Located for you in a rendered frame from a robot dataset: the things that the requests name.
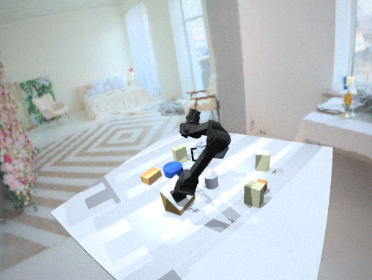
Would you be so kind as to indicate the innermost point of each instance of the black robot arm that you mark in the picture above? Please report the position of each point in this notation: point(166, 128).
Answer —
point(218, 140)

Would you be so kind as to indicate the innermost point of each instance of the grey cylinder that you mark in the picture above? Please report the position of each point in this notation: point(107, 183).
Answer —
point(211, 180)

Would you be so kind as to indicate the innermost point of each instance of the blue cylinder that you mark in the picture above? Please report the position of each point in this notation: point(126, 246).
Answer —
point(173, 168)

